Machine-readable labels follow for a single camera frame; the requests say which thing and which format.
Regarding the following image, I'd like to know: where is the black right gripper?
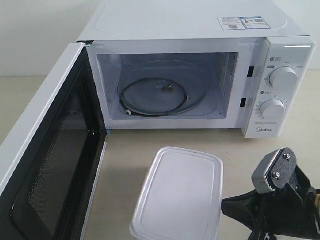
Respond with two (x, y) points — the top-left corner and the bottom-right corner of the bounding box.
(221, 167), (320, 240)

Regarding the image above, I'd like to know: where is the white plastic lidded container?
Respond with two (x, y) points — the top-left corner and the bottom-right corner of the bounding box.
(129, 146), (224, 240)

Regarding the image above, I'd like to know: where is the white microwave door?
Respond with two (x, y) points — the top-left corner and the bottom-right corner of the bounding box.
(0, 42), (107, 240)

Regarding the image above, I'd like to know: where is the white microwave oven body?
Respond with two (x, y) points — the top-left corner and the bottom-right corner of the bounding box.
(78, 0), (316, 138)

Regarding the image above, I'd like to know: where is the lower white control knob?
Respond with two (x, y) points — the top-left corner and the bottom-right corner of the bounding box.
(259, 99), (286, 120)

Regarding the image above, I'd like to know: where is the white control knob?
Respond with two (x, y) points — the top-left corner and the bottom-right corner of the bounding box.
(259, 99), (286, 120)
(269, 66), (298, 89)

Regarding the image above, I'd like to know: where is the upper white control knob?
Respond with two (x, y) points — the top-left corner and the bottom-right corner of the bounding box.
(269, 66), (298, 89)

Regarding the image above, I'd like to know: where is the glass turntable plate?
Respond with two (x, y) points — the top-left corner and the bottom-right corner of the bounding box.
(118, 60), (208, 118)

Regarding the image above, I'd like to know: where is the white and blue label sticker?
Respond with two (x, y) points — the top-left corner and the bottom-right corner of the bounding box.
(218, 16), (271, 31)

